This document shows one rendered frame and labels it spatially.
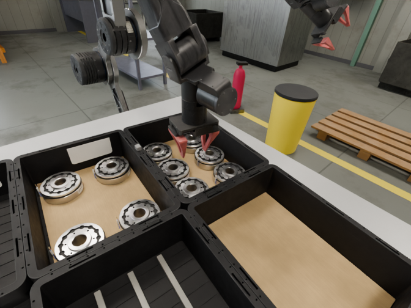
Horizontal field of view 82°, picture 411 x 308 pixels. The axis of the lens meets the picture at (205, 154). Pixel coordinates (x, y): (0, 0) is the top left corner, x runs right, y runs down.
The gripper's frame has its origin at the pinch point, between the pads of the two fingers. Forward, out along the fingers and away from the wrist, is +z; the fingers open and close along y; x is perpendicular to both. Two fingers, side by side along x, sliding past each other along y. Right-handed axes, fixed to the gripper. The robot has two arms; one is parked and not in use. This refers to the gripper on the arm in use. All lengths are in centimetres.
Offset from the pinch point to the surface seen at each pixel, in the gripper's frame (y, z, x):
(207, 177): 7.5, 16.2, 4.4
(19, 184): -40.0, 5.5, 13.0
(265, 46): 305, 64, 306
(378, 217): 59, 30, -29
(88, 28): 42, 71, 600
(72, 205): -31.5, 15.6, 10.9
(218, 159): 13.5, 13.4, 8.0
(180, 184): -3.0, 13.1, 2.5
